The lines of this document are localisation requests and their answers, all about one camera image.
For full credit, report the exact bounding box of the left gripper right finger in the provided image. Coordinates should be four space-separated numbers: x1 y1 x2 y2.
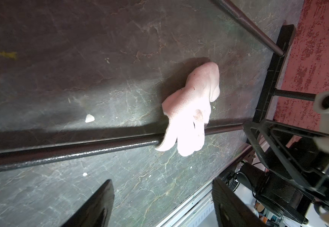
212 177 266 227

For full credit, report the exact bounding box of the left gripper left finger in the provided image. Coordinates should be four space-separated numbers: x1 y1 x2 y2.
62 179 115 227

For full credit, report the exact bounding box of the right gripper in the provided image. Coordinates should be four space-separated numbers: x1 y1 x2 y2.
242 119 329 207

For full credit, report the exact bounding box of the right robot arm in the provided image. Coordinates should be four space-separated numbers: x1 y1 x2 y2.
235 120 329 224

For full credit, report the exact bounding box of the black clothes rack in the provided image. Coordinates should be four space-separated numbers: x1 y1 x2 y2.
0 1 316 172

